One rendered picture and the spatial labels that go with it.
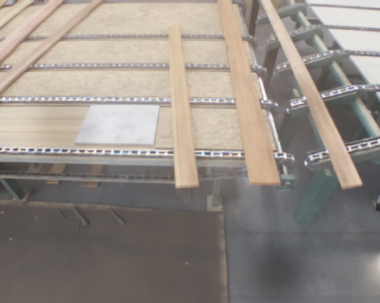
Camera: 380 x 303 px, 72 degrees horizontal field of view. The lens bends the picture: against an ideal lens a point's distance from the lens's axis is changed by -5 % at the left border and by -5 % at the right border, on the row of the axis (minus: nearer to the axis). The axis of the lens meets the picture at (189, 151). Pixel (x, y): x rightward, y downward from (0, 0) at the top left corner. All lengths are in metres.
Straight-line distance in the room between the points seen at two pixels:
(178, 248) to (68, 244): 0.98
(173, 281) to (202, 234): 0.48
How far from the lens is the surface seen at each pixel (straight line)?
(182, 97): 2.41
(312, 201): 2.47
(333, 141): 2.18
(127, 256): 2.51
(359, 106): 2.62
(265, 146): 2.04
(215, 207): 2.68
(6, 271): 2.87
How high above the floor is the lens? 2.31
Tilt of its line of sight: 48 degrees down
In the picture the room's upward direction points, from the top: straight up
